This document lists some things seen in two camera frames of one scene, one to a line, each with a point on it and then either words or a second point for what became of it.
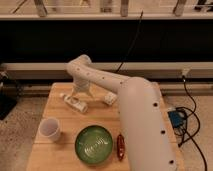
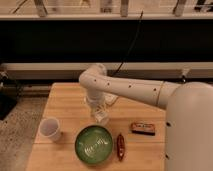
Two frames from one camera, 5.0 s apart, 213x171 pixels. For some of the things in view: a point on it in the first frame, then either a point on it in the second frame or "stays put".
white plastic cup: [49, 127] stays put
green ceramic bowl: [93, 144] stays put
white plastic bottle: [75, 103] → [101, 112]
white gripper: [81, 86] → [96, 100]
